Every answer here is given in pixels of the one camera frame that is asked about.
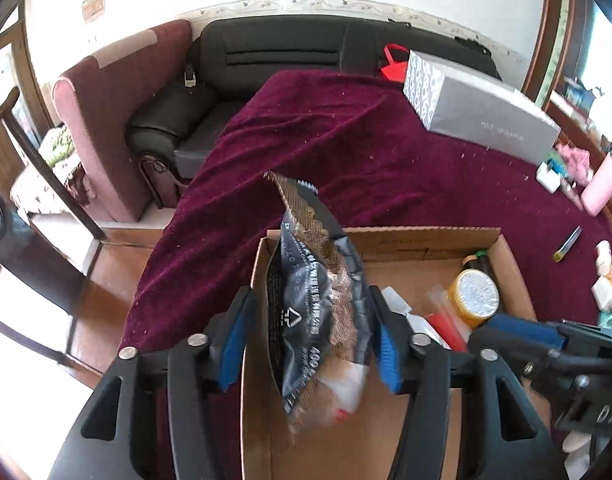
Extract maroon armchair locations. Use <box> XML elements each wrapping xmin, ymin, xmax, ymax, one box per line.
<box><xmin>52</xmin><ymin>19</ymin><xmax>194</xmax><ymax>224</ymax></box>

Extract wooden chair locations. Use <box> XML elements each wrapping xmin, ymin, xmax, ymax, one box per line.
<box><xmin>0</xmin><ymin>85</ymin><xmax>107</xmax><ymax>281</ymax></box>

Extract cardboard box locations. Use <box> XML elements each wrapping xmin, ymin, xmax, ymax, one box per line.
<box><xmin>240</xmin><ymin>226</ymin><xmax>554</xmax><ymax>480</ymax></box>

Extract red bag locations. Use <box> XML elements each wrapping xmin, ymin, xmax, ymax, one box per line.
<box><xmin>381</xmin><ymin>43</ymin><xmax>413</xmax><ymax>84</ymax></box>

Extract white usb charger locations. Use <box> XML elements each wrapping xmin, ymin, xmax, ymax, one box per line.
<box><xmin>535</xmin><ymin>161</ymin><xmax>563</xmax><ymax>194</ymax></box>

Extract black marker yellow cap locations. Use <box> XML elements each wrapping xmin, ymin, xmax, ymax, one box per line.
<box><xmin>552</xmin><ymin>225</ymin><xmax>583</xmax><ymax>264</ymax></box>

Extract red packet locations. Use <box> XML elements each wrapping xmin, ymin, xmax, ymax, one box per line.
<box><xmin>426</xmin><ymin>311</ymin><xmax>470</xmax><ymax>352</ymax></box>

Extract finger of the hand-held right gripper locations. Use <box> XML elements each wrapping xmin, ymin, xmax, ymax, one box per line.
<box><xmin>487</xmin><ymin>313</ymin><xmax>568</xmax><ymax>352</ymax></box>
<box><xmin>467</xmin><ymin>327</ymin><xmax>553</xmax><ymax>377</ymax></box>

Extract white plastic bottle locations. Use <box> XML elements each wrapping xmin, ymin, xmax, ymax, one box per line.
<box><xmin>592</xmin><ymin>240</ymin><xmax>612</xmax><ymax>275</ymax></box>

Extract maroon velvet tablecloth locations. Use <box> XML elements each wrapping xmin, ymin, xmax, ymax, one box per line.
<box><xmin>118</xmin><ymin>70</ymin><xmax>612</xmax><ymax>480</ymax></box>

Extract black sofa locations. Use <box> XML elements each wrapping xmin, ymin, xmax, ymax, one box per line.
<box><xmin>126</xmin><ymin>16</ymin><xmax>503</xmax><ymax>179</ymax></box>

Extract black snack packet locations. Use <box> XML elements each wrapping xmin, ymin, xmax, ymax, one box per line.
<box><xmin>263</xmin><ymin>170</ymin><xmax>376</xmax><ymax>431</ymax></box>

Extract pink thermos bottle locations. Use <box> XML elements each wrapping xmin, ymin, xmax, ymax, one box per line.
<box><xmin>580</xmin><ymin>152</ymin><xmax>612</xmax><ymax>217</ymax></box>

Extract yellow jar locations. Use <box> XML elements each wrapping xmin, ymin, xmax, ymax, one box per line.
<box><xmin>447</xmin><ymin>268</ymin><xmax>502</xmax><ymax>329</ymax></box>

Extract crumpled cloth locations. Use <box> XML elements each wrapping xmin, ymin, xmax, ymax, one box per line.
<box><xmin>556</xmin><ymin>143</ymin><xmax>595</xmax><ymax>187</ymax></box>

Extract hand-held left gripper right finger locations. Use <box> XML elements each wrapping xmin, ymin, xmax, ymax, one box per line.
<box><xmin>371</xmin><ymin>287</ymin><xmax>569</xmax><ymax>480</ymax></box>

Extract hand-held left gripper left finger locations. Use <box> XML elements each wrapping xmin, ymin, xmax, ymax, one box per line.
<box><xmin>48</xmin><ymin>286</ymin><xmax>259</xmax><ymax>480</ymax></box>

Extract brown handbag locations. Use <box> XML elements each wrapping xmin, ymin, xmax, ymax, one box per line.
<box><xmin>140</xmin><ymin>155</ymin><xmax>189</xmax><ymax>209</ymax></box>

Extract long grey box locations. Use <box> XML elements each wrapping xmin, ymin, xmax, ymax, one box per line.
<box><xmin>402</xmin><ymin>50</ymin><xmax>563</xmax><ymax>167</ymax></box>

